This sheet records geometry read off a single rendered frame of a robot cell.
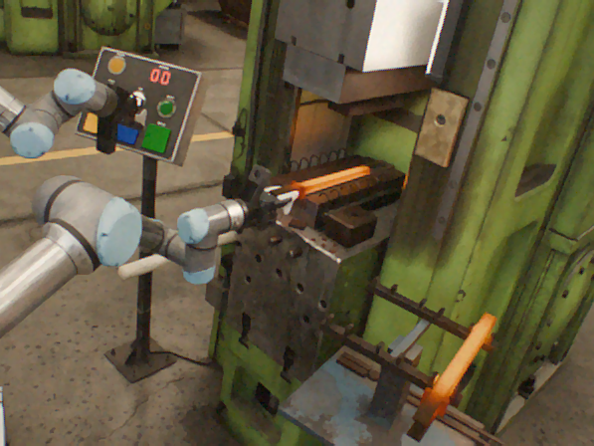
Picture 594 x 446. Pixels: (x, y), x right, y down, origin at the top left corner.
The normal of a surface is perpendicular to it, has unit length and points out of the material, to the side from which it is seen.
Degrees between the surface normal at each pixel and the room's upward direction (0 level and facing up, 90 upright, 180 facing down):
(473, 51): 90
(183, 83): 60
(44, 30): 90
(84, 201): 22
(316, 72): 90
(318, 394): 0
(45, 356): 0
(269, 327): 90
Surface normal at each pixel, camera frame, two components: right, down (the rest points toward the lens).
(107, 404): 0.16, -0.87
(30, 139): 0.17, 0.50
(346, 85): 0.71, 0.44
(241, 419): -0.68, 0.24
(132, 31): 0.52, 0.48
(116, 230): 0.91, 0.29
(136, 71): -0.19, -0.08
